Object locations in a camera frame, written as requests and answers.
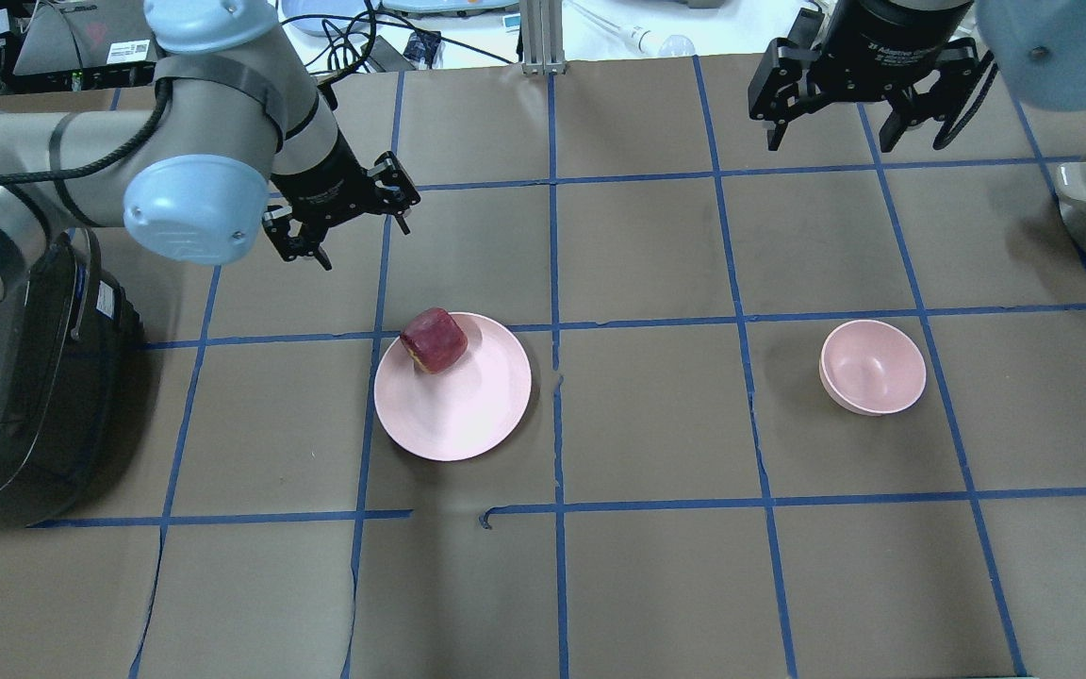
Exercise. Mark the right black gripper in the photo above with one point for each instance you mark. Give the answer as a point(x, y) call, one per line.
point(890, 40)

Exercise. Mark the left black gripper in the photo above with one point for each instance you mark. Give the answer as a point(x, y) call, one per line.
point(328, 178)

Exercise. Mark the red apple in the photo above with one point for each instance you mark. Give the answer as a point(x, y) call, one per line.
point(434, 340)

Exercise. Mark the pink bowl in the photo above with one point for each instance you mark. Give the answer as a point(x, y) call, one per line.
point(872, 368)

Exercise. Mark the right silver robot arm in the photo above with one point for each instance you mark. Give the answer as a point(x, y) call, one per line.
point(1039, 49)

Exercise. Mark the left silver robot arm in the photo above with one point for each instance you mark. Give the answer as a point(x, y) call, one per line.
point(241, 138)

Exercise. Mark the pink plate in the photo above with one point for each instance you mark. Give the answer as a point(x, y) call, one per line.
point(464, 411)

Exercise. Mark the blue plate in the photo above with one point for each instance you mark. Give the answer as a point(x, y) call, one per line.
point(319, 18)

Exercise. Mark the black power adapter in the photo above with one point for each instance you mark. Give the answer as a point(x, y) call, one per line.
point(379, 56)

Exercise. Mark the black laptop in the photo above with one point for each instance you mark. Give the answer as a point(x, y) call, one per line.
point(90, 37)

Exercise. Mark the black rice cooker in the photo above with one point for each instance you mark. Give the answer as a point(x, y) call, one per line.
point(64, 335)

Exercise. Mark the aluminium frame post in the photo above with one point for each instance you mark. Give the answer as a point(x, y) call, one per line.
point(540, 34)

